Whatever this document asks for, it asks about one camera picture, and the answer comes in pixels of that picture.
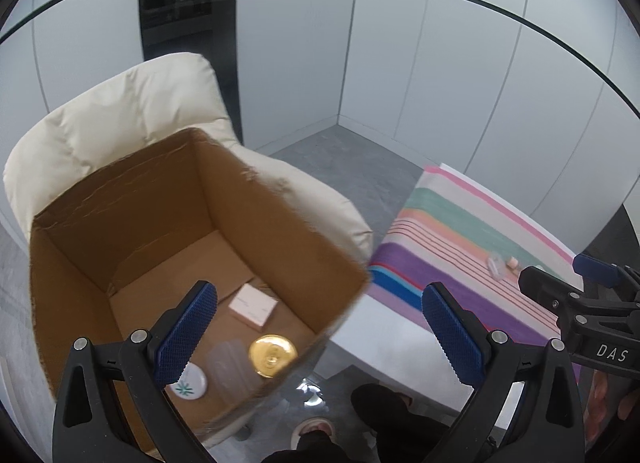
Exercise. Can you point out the small clear plastic item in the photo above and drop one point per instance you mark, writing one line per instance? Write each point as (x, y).
(495, 265)

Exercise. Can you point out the pink slipper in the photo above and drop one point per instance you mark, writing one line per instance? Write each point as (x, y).
(314, 428)

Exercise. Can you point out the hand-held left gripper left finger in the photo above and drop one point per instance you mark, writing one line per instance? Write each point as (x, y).
(187, 338)

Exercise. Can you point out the white round case green print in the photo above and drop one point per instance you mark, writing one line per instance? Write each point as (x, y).
(192, 384)

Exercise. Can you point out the dark glass cabinet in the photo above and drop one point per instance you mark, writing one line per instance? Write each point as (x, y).
(190, 18)

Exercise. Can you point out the gold lid can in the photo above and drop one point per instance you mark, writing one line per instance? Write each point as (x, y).
(272, 355)

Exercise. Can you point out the small white carton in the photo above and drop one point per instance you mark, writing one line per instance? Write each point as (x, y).
(252, 305)

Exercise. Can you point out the striped colourful cloth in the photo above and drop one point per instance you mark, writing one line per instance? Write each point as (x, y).
(440, 243)

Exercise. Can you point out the small peach bottle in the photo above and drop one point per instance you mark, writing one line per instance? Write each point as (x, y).
(512, 262)

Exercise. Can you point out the translucent plastic container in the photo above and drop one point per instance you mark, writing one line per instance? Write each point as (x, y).
(230, 368)

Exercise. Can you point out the chrome chair base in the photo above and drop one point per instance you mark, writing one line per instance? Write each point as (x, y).
(310, 389)

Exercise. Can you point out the cream padded chair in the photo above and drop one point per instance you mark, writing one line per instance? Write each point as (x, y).
(150, 93)

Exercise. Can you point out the cardboard box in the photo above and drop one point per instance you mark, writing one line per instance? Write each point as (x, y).
(150, 203)

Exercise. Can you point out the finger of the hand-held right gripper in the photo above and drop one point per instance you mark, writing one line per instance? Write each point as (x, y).
(545, 283)
(595, 267)

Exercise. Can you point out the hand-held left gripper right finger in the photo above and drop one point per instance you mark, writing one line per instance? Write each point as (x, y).
(452, 338)

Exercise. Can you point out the person's black pants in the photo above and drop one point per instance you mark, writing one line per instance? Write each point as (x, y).
(380, 403)

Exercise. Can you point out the person's right hand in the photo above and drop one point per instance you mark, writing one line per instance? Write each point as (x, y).
(612, 398)

